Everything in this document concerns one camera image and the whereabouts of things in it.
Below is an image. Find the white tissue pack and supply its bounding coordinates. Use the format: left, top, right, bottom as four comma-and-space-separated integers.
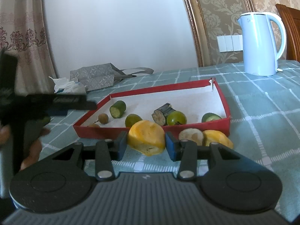
49, 77, 86, 95

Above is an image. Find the red shallow cardboard box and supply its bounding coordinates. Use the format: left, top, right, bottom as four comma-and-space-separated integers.
73, 78, 231, 139

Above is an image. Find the gold wall frame moulding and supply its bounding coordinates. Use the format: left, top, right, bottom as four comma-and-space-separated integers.
184, 0, 255, 67

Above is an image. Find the brown longan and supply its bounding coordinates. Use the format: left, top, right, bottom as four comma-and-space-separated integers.
88, 123, 100, 128
94, 113, 109, 125

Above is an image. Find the person's hand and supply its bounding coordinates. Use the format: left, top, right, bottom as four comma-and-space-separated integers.
1, 125, 42, 171

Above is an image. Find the patterned curtain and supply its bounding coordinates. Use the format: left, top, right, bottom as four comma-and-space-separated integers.
1, 0, 56, 94

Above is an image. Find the checked teal tablecloth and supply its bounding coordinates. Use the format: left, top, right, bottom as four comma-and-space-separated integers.
0, 59, 300, 223

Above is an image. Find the green round fruit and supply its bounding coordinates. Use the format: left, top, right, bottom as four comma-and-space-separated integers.
125, 114, 142, 128
167, 111, 187, 126

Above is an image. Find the yellow mango piece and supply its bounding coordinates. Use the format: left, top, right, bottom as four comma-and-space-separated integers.
127, 120, 166, 156

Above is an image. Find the grey patterned paper bag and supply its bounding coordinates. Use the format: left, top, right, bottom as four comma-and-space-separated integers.
70, 62, 154, 92

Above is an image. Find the yellow banana chunk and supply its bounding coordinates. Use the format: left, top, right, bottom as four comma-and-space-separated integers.
178, 127, 235, 149

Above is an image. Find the green cucumber end piece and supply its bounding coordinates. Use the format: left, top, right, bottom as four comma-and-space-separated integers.
201, 112, 222, 123

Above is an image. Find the light blue electric kettle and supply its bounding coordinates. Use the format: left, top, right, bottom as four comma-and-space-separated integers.
237, 12, 287, 76

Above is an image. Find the white wall switch panel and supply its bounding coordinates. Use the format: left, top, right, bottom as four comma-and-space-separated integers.
217, 34, 243, 52

